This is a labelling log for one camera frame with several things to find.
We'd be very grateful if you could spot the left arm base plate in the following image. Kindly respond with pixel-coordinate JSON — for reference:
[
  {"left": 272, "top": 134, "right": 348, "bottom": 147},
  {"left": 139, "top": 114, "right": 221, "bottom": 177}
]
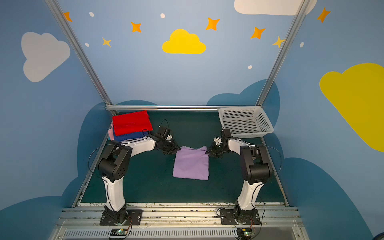
[{"left": 100, "top": 208, "right": 143, "bottom": 226}]

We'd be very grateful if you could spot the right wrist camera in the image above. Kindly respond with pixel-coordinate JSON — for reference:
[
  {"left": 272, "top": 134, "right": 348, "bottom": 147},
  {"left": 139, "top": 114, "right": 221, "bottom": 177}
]
[{"left": 214, "top": 129, "right": 233, "bottom": 146}]

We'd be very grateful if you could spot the controller circuit board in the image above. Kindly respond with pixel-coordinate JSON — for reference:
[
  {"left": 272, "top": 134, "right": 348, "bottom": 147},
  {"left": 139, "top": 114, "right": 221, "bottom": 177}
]
[
  {"left": 109, "top": 228, "right": 128, "bottom": 239},
  {"left": 236, "top": 228, "right": 254, "bottom": 240}
]

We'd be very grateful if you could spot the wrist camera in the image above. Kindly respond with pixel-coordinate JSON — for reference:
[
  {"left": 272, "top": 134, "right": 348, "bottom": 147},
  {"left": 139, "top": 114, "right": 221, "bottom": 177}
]
[
  {"left": 214, "top": 129, "right": 233, "bottom": 146},
  {"left": 156, "top": 126, "right": 173, "bottom": 141}
]

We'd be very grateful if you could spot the folded pink t shirt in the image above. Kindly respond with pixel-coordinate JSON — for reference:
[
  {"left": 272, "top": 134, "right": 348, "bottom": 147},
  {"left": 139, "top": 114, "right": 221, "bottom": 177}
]
[{"left": 108, "top": 125, "right": 115, "bottom": 141}]

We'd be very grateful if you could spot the rear horizontal aluminium bar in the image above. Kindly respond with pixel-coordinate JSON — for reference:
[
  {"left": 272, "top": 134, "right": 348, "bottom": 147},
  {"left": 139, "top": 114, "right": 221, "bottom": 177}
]
[{"left": 106, "top": 105, "right": 263, "bottom": 112}]

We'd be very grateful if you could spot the left slanted aluminium post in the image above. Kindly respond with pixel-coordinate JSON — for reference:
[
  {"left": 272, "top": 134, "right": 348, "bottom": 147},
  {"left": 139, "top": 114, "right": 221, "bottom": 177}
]
[{"left": 45, "top": 0, "right": 118, "bottom": 116}]

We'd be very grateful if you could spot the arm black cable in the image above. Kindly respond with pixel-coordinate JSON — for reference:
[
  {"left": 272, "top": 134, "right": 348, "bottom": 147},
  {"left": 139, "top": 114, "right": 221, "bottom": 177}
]
[
  {"left": 263, "top": 145, "right": 283, "bottom": 178},
  {"left": 86, "top": 143, "right": 106, "bottom": 181}
]

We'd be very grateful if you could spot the aluminium rail base frame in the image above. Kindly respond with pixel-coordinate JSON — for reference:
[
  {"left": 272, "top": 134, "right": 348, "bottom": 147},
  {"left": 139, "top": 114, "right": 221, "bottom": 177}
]
[{"left": 50, "top": 202, "right": 309, "bottom": 240}]

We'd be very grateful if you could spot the left controller circuit board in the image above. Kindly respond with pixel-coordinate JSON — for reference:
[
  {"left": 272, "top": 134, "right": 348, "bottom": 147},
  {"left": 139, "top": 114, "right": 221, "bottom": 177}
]
[{"left": 109, "top": 228, "right": 128, "bottom": 239}]

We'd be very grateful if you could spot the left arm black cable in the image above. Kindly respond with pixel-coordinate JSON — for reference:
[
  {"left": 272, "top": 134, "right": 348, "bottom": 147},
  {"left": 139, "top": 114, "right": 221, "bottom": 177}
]
[{"left": 86, "top": 143, "right": 106, "bottom": 181}]

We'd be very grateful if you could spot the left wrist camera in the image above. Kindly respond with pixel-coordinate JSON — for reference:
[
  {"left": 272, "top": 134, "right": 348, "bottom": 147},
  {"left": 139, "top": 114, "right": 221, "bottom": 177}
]
[{"left": 156, "top": 126, "right": 173, "bottom": 141}]

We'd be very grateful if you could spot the folded red t shirt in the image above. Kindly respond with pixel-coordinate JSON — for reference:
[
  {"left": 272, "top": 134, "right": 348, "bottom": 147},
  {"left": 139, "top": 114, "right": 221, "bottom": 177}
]
[{"left": 113, "top": 111, "right": 153, "bottom": 136}]

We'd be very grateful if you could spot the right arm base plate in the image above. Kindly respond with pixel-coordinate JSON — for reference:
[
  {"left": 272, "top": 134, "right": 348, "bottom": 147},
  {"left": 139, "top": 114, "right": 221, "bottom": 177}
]
[{"left": 217, "top": 208, "right": 261, "bottom": 225}]

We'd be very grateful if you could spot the slanted aluminium post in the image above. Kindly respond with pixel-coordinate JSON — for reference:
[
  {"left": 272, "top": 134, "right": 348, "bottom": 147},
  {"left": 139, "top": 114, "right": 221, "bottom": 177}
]
[
  {"left": 45, "top": 0, "right": 118, "bottom": 116},
  {"left": 256, "top": 0, "right": 313, "bottom": 107}
]

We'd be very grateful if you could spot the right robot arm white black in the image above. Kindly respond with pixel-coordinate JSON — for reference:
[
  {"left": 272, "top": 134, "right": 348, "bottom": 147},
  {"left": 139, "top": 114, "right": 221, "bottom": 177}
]
[{"left": 206, "top": 138, "right": 273, "bottom": 225}]

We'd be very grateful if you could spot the right controller circuit board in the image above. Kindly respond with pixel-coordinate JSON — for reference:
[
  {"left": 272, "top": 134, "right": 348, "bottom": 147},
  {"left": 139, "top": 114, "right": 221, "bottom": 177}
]
[{"left": 236, "top": 228, "right": 254, "bottom": 240}]

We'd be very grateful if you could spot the right slanted aluminium post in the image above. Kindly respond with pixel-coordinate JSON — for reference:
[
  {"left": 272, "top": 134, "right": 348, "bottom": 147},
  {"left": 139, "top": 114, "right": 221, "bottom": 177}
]
[{"left": 256, "top": 0, "right": 313, "bottom": 107}]

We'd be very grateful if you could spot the purple t shirt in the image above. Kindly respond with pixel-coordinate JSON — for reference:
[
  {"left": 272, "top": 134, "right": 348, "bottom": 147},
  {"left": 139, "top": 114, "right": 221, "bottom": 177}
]
[{"left": 173, "top": 146, "right": 209, "bottom": 181}]

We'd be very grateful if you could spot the folded blue t shirt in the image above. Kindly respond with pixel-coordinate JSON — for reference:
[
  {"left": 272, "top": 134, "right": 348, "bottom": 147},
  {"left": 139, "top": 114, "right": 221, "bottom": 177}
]
[{"left": 113, "top": 132, "right": 149, "bottom": 142}]

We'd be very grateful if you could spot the white plastic laundry basket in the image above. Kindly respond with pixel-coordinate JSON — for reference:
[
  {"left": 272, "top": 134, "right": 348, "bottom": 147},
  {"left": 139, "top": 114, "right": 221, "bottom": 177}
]
[{"left": 218, "top": 106, "right": 274, "bottom": 139}]

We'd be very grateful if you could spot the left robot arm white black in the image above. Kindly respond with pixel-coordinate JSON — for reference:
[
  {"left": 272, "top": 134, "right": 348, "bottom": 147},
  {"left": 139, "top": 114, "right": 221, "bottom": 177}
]
[{"left": 97, "top": 137, "right": 181, "bottom": 226}]

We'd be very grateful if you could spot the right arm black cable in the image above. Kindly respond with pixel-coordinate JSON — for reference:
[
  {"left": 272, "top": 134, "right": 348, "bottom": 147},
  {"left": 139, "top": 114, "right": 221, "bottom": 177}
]
[{"left": 263, "top": 145, "right": 283, "bottom": 178}]

